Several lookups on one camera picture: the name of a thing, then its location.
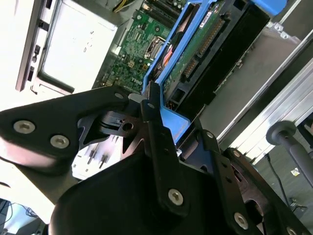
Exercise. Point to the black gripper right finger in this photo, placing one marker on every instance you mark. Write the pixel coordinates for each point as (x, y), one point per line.
(227, 176)

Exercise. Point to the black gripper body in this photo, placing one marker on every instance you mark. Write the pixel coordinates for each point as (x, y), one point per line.
(122, 195)

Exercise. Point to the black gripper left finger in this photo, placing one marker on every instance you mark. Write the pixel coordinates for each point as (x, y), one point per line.
(49, 117)

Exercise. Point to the hard disk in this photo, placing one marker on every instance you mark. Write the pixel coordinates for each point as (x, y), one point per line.
(181, 71)

